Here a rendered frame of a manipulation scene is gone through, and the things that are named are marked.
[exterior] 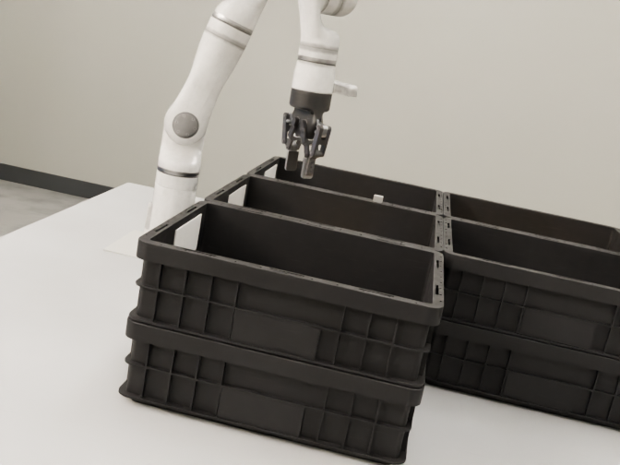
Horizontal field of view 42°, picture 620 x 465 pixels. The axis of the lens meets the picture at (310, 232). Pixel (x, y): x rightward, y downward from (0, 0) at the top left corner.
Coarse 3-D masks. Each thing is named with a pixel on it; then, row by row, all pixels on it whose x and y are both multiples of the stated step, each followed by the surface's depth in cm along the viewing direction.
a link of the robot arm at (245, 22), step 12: (228, 0) 166; (240, 0) 165; (252, 0) 165; (264, 0) 166; (216, 12) 165; (228, 12) 164; (240, 12) 164; (252, 12) 165; (228, 24) 164; (240, 24) 165; (252, 24) 166
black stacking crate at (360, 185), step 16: (288, 176) 188; (320, 176) 187; (336, 176) 186; (352, 176) 186; (352, 192) 187; (368, 192) 186; (384, 192) 186; (400, 192) 185; (416, 192) 184; (432, 192) 184; (416, 208) 185; (432, 208) 184
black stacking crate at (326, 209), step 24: (264, 192) 159; (288, 192) 158; (312, 192) 157; (312, 216) 158; (336, 216) 158; (360, 216) 157; (384, 216) 156; (408, 216) 155; (408, 240) 156; (432, 240) 145
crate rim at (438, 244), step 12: (240, 180) 154; (264, 180) 158; (276, 180) 159; (216, 192) 138; (228, 192) 143; (324, 192) 157; (228, 204) 131; (372, 204) 156; (384, 204) 156; (288, 216) 131; (432, 216) 155; (336, 228) 129; (396, 240) 129
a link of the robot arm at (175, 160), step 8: (168, 144) 177; (176, 144) 177; (192, 144) 177; (200, 144) 178; (160, 152) 176; (168, 152) 175; (176, 152) 175; (184, 152) 176; (192, 152) 177; (200, 152) 178; (160, 160) 174; (168, 160) 173; (176, 160) 173; (184, 160) 174; (192, 160) 175; (200, 160) 177; (160, 168) 174; (168, 168) 172; (176, 168) 172; (184, 168) 172; (192, 168) 174; (184, 176) 173; (192, 176) 174
